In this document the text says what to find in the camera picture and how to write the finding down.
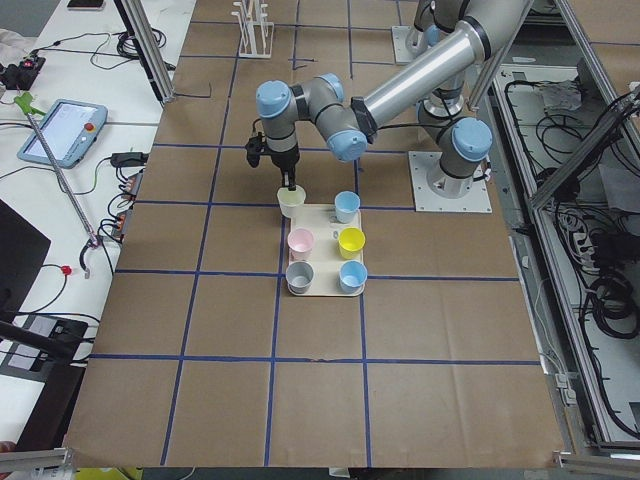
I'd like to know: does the grey cup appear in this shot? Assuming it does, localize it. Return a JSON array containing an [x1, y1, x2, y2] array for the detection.
[[285, 261, 314, 295]]

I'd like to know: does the black power adapter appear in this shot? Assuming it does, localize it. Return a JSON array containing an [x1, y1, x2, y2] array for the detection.
[[110, 151, 149, 168]]

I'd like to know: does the pale green cup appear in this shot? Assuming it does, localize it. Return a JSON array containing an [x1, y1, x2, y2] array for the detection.
[[277, 185, 306, 219]]

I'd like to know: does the black monitor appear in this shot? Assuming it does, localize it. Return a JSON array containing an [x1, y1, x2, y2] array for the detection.
[[0, 201, 51, 323]]

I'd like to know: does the pink cup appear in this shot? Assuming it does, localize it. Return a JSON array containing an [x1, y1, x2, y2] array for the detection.
[[287, 228, 315, 261]]

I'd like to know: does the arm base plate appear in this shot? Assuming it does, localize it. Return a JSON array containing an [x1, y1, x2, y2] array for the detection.
[[391, 26, 425, 65], [408, 151, 492, 214]]

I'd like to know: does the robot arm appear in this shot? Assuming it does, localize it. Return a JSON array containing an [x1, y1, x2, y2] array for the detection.
[[246, 1, 529, 190]]

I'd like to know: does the white wire cup rack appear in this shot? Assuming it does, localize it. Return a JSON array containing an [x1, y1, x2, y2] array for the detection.
[[231, 0, 275, 59]]

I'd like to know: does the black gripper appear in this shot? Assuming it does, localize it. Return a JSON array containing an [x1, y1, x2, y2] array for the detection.
[[270, 146, 299, 191]]

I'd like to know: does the light blue cup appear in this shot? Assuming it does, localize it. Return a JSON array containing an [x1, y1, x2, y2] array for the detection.
[[339, 260, 368, 294], [334, 191, 360, 224]]

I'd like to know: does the blue teach pendant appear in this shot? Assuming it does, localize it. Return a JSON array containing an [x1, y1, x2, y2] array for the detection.
[[40, 99, 108, 169]]

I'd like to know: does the green handled grabber tool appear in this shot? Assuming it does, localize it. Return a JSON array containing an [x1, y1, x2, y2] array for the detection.
[[14, 91, 100, 248]]

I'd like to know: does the cream serving tray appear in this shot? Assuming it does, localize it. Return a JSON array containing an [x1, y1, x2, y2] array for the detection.
[[286, 204, 367, 297]]

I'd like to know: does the yellow cup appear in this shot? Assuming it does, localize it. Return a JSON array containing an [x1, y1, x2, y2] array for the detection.
[[338, 227, 366, 260]]

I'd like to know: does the aluminium frame post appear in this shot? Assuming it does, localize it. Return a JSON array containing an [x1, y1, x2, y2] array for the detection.
[[114, 0, 174, 106]]

